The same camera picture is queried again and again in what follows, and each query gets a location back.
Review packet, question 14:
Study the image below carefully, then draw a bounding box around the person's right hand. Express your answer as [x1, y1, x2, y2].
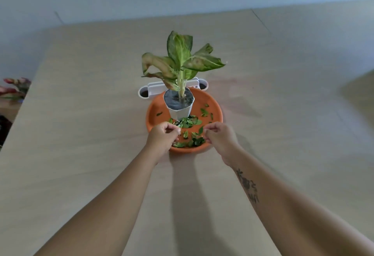
[203, 121, 242, 166]

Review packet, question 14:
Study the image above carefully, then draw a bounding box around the person's left hand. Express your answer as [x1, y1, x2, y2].
[145, 121, 181, 161]

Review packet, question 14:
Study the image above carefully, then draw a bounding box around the person's left forearm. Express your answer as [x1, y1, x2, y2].
[33, 143, 164, 256]

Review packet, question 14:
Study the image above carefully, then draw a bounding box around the person's right forearm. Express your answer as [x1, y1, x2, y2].
[223, 145, 374, 256]

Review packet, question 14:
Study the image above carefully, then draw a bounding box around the orange round plastic tray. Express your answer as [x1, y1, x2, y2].
[146, 87, 223, 154]

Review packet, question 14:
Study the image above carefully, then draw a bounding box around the pile of small green leaves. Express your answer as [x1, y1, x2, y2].
[156, 104, 214, 148]

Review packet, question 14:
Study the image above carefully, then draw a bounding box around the white plastic plant pot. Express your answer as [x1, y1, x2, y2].
[163, 87, 195, 122]

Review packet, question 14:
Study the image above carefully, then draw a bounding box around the white plastic holder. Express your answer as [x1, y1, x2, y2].
[138, 77, 209, 99]

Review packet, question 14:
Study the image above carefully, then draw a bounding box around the variegated green leafy plant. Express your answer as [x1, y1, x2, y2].
[141, 31, 228, 98]

